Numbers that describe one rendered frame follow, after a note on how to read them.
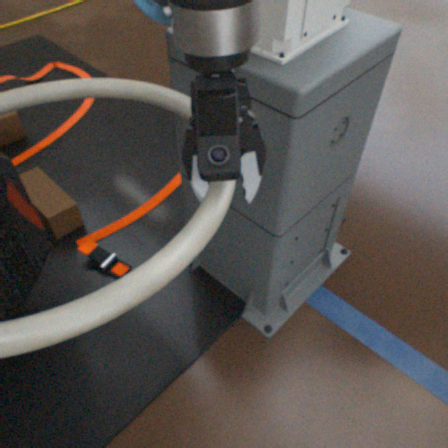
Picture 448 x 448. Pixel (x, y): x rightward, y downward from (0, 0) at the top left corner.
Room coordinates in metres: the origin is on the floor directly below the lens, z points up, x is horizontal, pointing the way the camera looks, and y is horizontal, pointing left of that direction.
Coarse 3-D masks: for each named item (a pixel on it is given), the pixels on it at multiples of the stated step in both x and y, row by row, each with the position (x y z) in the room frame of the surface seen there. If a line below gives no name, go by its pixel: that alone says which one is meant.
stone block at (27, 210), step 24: (0, 168) 0.82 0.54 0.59; (0, 192) 0.76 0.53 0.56; (24, 192) 0.85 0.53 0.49; (0, 216) 0.73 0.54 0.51; (24, 216) 0.79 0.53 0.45; (0, 240) 0.71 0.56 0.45; (24, 240) 0.75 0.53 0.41; (48, 240) 0.85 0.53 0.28; (0, 264) 0.69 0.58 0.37; (24, 264) 0.73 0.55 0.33; (0, 288) 0.67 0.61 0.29; (24, 288) 0.71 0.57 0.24; (0, 312) 0.65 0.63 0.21
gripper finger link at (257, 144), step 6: (252, 126) 0.43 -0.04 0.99; (258, 126) 0.42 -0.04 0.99; (258, 132) 0.42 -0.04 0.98; (258, 138) 0.42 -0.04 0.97; (252, 144) 0.42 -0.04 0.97; (258, 144) 0.42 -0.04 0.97; (264, 144) 0.42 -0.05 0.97; (246, 150) 0.42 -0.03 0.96; (252, 150) 0.42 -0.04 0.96; (258, 150) 0.42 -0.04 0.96; (264, 150) 0.42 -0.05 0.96; (258, 156) 0.42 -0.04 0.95; (264, 156) 0.42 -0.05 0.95; (258, 162) 0.42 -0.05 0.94; (258, 168) 0.42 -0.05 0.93
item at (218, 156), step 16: (208, 80) 0.42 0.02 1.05; (224, 80) 0.42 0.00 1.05; (208, 96) 0.41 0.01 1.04; (224, 96) 0.41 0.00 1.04; (208, 112) 0.39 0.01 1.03; (224, 112) 0.39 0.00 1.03; (208, 128) 0.37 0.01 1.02; (224, 128) 0.37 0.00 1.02; (208, 144) 0.36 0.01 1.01; (224, 144) 0.35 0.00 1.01; (208, 160) 0.34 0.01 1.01; (224, 160) 0.34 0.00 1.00; (240, 160) 0.34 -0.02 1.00; (208, 176) 0.33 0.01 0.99; (224, 176) 0.33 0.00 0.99
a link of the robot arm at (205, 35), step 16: (256, 0) 0.43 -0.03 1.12; (176, 16) 0.42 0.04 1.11; (192, 16) 0.41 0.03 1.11; (208, 16) 0.41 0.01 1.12; (224, 16) 0.41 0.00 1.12; (240, 16) 0.41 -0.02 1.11; (256, 16) 0.43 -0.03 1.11; (176, 32) 0.43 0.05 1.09; (192, 32) 0.41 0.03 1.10; (208, 32) 0.41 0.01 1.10; (224, 32) 0.41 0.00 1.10; (240, 32) 0.41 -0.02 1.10; (256, 32) 0.43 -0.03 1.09; (192, 48) 0.41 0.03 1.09; (208, 48) 0.41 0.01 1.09; (224, 48) 0.41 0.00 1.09; (240, 48) 0.41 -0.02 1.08
